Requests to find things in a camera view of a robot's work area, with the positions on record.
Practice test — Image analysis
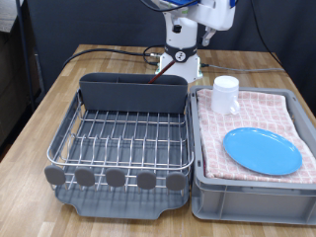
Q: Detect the dark grey utensil holder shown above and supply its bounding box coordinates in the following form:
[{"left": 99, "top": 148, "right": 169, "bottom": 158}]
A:
[{"left": 78, "top": 72, "right": 190, "bottom": 116}]

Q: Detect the brown wooden spoon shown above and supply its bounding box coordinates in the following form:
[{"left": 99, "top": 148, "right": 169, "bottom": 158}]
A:
[{"left": 147, "top": 61, "right": 177, "bottom": 85}]

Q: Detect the grey dish drying rack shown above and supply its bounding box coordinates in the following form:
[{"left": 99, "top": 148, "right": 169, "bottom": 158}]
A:
[{"left": 48, "top": 89, "right": 193, "bottom": 221}]

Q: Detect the pink checked towel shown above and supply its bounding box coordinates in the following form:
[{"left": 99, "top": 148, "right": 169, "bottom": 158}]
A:
[{"left": 196, "top": 88, "right": 316, "bottom": 185}]

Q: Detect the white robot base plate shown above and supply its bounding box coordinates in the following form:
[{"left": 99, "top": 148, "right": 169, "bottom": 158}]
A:
[{"left": 154, "top": 53, "right": 203, "bottom": 84}]

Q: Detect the blue plastic plate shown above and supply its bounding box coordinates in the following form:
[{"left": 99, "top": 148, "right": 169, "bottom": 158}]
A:
[{"left": 222, "top": 126, "right": 303, "bottom": 177}]

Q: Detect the thin black hanging cable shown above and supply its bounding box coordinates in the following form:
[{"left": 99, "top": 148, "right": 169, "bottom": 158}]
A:
[{"left": 249, "top": 0, "right": 284, "bottom": 68}]

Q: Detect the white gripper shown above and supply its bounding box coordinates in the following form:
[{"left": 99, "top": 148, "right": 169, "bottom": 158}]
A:
[{"left": 192, "top": 0, "right": 237, "bottom": 47}]

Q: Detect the black metal pole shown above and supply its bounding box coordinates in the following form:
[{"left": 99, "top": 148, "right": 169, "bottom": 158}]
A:
[{"left": 14, "top": 0, "right": 38, "bottom": 112}]

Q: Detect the metal wire dish rack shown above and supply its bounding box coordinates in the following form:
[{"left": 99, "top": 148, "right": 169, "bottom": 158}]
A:
[{"left": 46, "top": 89, "right": 196, "bottom": 194}]

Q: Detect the grey plastic crate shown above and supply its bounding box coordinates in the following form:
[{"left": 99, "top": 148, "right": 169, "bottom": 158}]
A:
[{"left": 189, "top": 85, "right": 316, "bottom": 227}]

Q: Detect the blue mounted wrist camera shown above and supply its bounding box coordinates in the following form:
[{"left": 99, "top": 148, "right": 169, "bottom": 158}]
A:
[{"left": 159, "top": 0, "right": 238, "bottom": 10}]

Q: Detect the white plastic mug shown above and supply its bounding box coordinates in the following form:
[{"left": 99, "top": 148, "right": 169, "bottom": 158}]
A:
[{"left": 210, "top": 75, "right": 241, "bottom": 117}]

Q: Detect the black cable on table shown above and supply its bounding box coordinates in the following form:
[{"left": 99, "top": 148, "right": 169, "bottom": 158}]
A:
[{"left": 61, "top": 44, "right": 166, "bottom": 70}]

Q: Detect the dark backdrop curtain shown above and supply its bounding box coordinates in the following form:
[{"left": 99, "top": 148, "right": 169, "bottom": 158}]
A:
[{"left": 26, "top": 0, "right": 316, "bottom": 97}]

